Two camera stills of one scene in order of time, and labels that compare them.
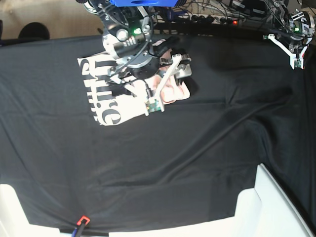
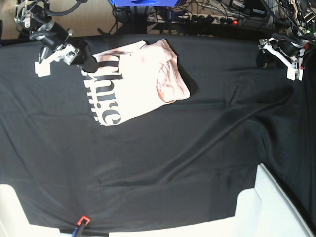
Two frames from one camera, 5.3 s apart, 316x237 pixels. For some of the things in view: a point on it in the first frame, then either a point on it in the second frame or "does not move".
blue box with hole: [144, 3] does not move
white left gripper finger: [308, 40] → [262, 59]
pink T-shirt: [115, 99] does not move
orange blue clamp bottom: [83, 221] does not move
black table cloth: [186, 160] does not move
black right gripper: [144, 64] → [52, 37]
